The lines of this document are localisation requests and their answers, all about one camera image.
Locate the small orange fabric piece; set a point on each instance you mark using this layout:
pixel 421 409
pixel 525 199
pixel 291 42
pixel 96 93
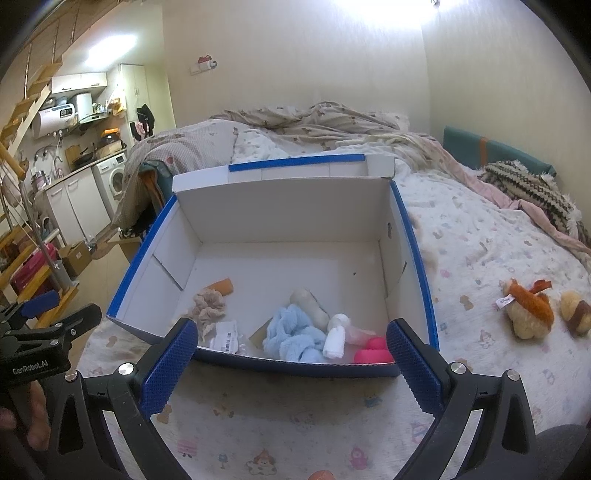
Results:
pixel 224 286

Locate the pink suitcase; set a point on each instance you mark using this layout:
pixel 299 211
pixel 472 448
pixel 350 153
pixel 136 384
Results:
pixel 34 270

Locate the person's left hand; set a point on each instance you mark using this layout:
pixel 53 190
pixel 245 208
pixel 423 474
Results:
pixel 34 413

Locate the white water heater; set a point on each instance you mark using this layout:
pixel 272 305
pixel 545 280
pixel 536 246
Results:
pixel 53 120

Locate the tan plush toy orange scarf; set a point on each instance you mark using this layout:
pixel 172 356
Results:
pixel 526 314

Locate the beige checked blanket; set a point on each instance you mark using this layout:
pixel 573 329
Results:
pixel 184 143

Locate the orange kitchen pot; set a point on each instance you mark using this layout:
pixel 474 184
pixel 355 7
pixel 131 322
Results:
pixel 111 136

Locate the wall switch with sticker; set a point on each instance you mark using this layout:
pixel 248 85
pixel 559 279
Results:
pixel 204 64

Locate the white base kitchen cabinet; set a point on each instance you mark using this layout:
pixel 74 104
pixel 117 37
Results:
pixel 76 203

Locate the cream plush sock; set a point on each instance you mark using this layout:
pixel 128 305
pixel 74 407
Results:
pixel 309 304

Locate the beige bear print duvet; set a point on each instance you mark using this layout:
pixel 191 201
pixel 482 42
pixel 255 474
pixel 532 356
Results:
pixel 323 122

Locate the pale pink soft roll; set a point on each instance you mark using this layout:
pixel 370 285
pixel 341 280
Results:
pixel 362 334

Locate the teal headboard orange stripe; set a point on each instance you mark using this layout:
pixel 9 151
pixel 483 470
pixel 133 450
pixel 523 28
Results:
pixel 461 147

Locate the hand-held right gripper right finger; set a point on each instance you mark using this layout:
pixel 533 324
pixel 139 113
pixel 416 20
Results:
pixel 415 369

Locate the white plastic packet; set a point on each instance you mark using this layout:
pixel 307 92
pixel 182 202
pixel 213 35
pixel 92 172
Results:
pixel 226 337

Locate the light blue fluffy sock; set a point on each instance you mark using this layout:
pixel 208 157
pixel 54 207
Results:
pixel 293 334

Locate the striped knitted pillow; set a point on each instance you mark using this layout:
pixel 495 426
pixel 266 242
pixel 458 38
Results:
pixel 526 184

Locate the brown cardboard box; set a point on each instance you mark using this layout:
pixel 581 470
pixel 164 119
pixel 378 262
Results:
pixel 76 258

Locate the person's grey clothing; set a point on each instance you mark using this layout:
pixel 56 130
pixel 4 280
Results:
pixel 568 454

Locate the white upper kitchen cabinet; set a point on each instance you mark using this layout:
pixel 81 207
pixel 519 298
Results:
pixel 78 83

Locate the yellow brown plush toy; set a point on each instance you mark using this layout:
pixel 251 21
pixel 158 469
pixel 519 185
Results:
pixel 577 309

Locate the black wok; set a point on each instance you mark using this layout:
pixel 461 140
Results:
pixel 83 158

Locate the brown paper piece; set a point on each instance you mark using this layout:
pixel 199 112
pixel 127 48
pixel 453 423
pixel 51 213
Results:
pixel 257 342

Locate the white washing machine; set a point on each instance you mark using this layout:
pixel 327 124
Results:
pixel 113 180

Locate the tall white cabinet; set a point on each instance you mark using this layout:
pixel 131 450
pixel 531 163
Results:
pixel 134 90

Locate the white sock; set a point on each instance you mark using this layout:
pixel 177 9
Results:
pixel 333 344

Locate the wooden staircase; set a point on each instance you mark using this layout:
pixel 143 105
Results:
pixel 27 110

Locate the black hanging garment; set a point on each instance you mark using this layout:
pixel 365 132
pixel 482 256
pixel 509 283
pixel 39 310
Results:
pixel 145 117

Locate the wooden shelf frame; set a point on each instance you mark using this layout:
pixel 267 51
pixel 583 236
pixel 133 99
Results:
pixel 51 300

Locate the white cylindrical tank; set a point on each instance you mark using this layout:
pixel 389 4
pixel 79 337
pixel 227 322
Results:
pixel 84 107

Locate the range hood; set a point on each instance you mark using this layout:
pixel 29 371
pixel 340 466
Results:
pixel 94 117

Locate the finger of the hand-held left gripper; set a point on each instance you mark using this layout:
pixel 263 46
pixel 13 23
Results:
pixel 39 304
pixel 76 323

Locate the hot pink plush item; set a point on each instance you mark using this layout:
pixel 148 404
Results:
pixel 374 351

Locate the pale pink blanket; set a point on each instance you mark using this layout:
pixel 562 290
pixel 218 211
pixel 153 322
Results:
pixel 531 210

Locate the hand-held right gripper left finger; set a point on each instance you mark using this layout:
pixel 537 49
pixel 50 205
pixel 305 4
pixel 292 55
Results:
pixel 168 364

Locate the white cardboard box blue edges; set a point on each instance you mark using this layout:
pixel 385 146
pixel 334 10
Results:
pixel 286 263

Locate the beige knit scrunchie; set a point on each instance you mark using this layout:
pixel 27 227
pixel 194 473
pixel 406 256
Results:
pixel 207 309

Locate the small orange round item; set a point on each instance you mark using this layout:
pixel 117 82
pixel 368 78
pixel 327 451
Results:
pixel 322 475

